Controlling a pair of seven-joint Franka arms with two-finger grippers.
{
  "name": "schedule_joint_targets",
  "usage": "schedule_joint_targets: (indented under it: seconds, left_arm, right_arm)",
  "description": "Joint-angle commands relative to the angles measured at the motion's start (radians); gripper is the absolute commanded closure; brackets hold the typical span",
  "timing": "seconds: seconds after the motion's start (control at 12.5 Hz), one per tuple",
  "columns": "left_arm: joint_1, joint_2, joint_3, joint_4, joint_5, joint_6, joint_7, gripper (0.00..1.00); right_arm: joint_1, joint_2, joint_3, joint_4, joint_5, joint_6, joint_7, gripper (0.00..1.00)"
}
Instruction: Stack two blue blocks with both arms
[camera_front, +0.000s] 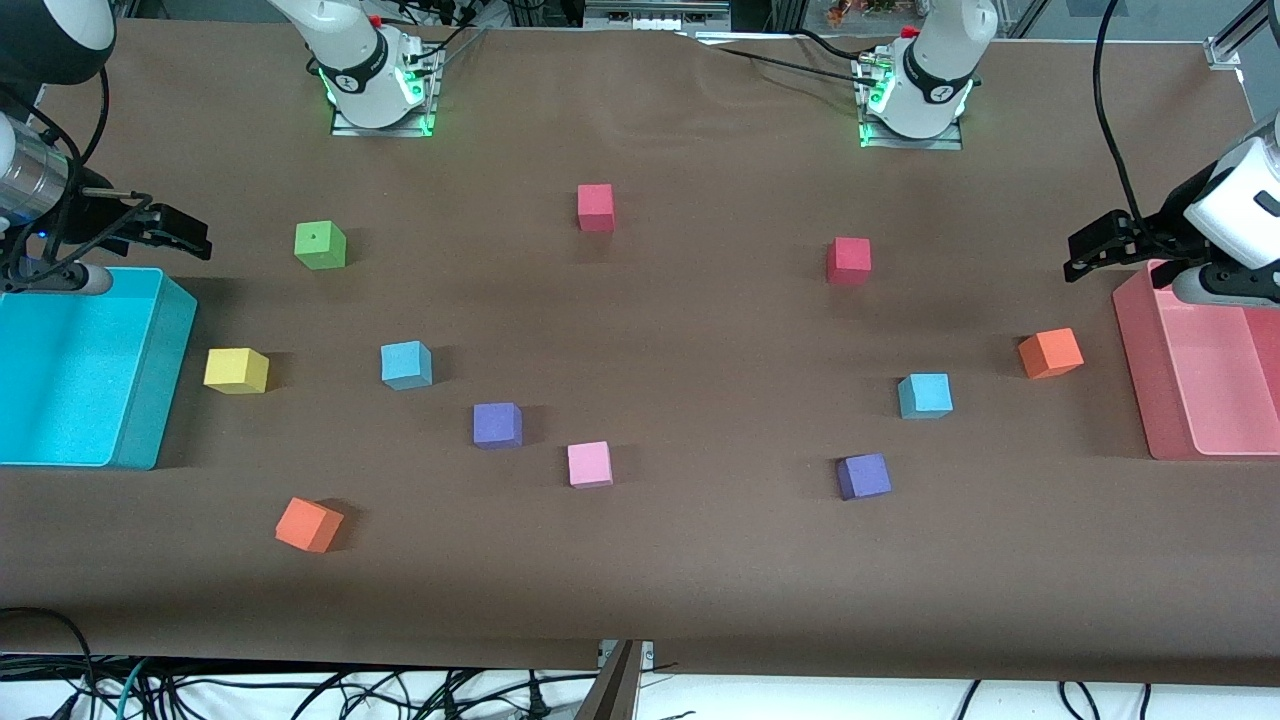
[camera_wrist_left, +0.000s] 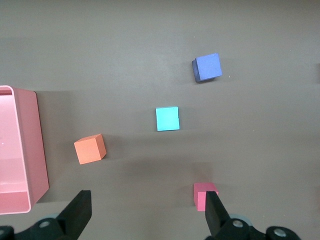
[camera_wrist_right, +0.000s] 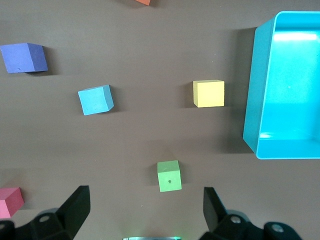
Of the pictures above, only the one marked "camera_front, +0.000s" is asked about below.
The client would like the red foam cube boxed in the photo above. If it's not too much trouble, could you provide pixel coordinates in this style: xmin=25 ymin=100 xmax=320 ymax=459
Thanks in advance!
xmin=577 ymin=183 xmax=615 ymax=233
xmin=826 ymin=237 xmax=872 ymax=286

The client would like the cyan plastic bin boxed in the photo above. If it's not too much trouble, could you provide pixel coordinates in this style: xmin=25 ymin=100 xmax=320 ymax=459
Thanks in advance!
xmin=0 ymin=265 xmax=199 ymax=471

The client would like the pink plastic bin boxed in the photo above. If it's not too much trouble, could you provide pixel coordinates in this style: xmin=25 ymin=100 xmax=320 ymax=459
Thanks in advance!
xmin=1113 ymin=258 xmax=1280 ymax=462

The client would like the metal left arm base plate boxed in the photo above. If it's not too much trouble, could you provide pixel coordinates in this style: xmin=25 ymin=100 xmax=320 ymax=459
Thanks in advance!
xmin=858 ymin=120 xmax=964 ymax=151

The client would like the pink foam cube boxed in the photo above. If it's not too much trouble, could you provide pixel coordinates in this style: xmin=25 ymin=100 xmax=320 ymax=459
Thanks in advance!
xmin=567 ymin=441 xmax=614 ymax=490

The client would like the brown table cover sheet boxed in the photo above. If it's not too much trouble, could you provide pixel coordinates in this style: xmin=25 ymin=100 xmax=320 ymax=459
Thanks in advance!
xmin=0 ymin=18 xmax=1280 ymax=689

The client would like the black looped floor cable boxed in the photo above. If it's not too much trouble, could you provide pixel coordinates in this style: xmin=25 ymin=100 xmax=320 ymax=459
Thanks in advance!
xmin=0 ymin=607 xmax=98 ymax=720

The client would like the purple foam cube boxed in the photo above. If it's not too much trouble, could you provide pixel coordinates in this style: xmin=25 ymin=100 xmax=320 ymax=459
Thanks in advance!
xmin=836 ymin=453 xmax=892 ymax=501
xmin=472 ymin=402 xmax=524 ymax=449

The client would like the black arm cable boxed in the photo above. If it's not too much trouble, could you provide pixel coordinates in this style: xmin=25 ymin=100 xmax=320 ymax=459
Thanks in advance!
xmin=0 ymin=70 xmax=156 ymax=291
xmin=1093 ymin=0 xmax=1151 ymax=241

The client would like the orange foam cube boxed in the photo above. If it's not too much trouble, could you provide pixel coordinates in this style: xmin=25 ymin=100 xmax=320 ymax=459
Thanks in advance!
xmin=1018 ymin=328 xmax=1085 ymax=380
xmin=275 ymin=496 xmax=345 ymax=554

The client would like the light blue foam cube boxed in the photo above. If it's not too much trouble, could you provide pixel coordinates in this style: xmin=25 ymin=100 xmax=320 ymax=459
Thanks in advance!
xmin=897 ymin=373 xmax=954 ymax=420
xmin=380 ymin=340 xmax=434 ymax=391

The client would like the black cable on table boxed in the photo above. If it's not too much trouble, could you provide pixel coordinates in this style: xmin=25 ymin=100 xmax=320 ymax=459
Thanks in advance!
xmin=700 ymin=28 xmax=881 ymax=77

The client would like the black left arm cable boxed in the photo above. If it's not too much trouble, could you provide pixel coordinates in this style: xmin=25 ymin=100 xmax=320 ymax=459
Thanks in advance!
xmin=1093 ymin=0 xmax=1151 ymax=241

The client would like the green foam cube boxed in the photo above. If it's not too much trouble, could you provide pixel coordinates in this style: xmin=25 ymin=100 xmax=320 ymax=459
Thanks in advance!
xmin=294 ymin=220 xmax=348 ymax=271

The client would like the aluminium frame profile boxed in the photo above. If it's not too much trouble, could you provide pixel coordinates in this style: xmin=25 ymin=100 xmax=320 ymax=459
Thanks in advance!
xmin=1205 ymin=0 xmax=1280 ymax=71

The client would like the grey equipment box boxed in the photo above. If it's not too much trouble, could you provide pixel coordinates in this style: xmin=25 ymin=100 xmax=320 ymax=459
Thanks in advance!
xmin=583 ymin=0 xmax=733 ymax=33

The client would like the teal floor cable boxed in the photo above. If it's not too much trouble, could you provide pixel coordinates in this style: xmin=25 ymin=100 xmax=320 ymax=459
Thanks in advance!
xmin=113 ymin=657 xmax=153 ymax=720

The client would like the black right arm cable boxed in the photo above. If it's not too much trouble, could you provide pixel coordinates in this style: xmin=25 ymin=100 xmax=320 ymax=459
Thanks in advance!
xmin=0 ymin=70 xmax=156 ymax=291

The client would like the yellow foam cube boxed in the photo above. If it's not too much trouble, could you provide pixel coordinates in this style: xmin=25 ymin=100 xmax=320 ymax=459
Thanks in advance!
xmin=203 ymin=347 xmax=270 ymax=395

